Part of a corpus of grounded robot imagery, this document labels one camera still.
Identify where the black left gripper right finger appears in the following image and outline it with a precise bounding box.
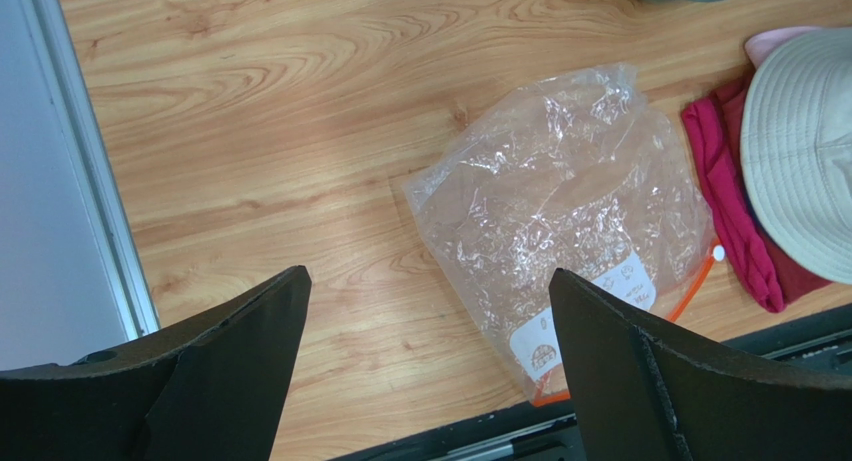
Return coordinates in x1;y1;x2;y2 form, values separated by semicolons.
549;269;851;460

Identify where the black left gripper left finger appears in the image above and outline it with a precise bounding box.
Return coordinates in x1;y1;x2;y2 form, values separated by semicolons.
1;266;312;460

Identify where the clear zip top bag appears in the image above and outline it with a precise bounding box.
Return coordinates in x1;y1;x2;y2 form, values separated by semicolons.
403;63;720;406

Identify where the magenta folded cloth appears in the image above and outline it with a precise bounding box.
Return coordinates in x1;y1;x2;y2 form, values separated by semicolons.
681;70;831;313

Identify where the beige bucket hat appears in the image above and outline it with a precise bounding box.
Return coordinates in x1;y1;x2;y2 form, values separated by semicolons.
740;27;851;284

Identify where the aluminium corner post left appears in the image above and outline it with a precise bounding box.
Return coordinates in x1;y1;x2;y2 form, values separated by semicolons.
21;0;160;340

